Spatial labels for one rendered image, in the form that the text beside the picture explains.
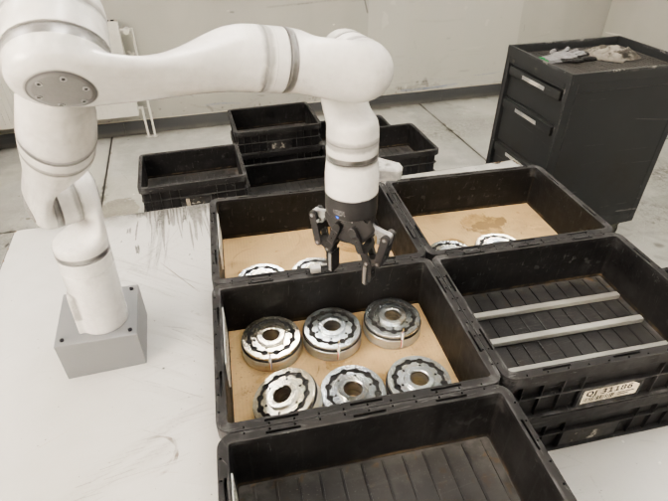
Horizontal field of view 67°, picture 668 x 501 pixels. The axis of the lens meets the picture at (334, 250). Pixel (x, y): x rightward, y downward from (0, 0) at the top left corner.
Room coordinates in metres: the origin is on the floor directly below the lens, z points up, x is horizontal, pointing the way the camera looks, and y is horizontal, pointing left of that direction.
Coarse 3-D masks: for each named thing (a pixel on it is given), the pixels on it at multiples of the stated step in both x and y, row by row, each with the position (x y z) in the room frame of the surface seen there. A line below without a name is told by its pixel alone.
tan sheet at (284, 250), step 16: (224, 240) 0.94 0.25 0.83; (240, 240) 0.94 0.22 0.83; (256, 240) 0.94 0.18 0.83; (272, 240) 0.94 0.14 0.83; (288, 240) 0.94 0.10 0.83; (304, 240) 0.94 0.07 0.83; (224, 256) 0.88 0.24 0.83; (240, 256) 0.88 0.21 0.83; (256, 256) 0.88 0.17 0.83; (272, 256) 0.88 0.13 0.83; (288, 256) 0.88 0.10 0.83; (304, 256) 0.88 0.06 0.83; (320, 256) 0.88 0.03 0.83; (352, 256) 0.88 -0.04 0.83; (240, 272) 0.82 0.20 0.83
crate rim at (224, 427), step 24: (384, 264) 0.73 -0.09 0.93; (408, 264) 0.73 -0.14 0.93; (432, 264) 0.72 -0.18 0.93; (216, 288) 0.66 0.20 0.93; (240, 288) 0.66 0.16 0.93; (216, 312) 0.60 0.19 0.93; (456, 312) 0.60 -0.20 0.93; (216, 336) 0.55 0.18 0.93; (216, 360) 0.50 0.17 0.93; (480, 360) 0.50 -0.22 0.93; (216, 384) 0.45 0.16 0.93; (456, 384) 0.45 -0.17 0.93; (480, 384) 0.46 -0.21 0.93; (216, 408) 0.42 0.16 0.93; (336, 408) 0.42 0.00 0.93; (360, 408) 0.42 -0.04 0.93
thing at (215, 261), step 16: (288, 192) 0.99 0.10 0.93; (304, 192) 0.99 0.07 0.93; (320, 192) 1.00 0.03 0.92; (384, 192) 0.99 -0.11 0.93; (416, 240) 0.80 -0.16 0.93; (400, 256) 0.75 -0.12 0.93; (416, 256) 0.75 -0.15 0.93; (272, 272) 0.70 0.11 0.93; (288, 272) 0.70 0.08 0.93; (304, 272) 0.70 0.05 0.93
